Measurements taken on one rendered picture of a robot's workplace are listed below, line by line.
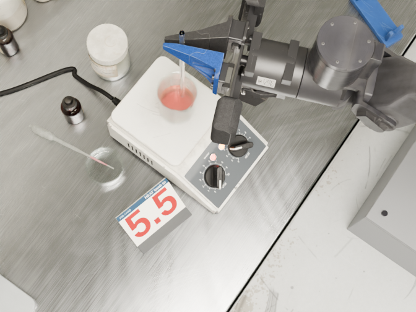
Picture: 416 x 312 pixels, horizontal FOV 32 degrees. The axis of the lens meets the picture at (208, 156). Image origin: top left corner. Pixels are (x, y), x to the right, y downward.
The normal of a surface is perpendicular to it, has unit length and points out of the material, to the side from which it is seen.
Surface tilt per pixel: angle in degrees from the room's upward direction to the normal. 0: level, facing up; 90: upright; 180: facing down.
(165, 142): 0
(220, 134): 90
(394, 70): 50
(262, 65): 23
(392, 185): 1
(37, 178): 0
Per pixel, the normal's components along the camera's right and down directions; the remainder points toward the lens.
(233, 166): 0.44, 0.07
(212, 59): -0.30, -0.32
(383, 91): -0.71, -0.35
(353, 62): 0.03, -0.25
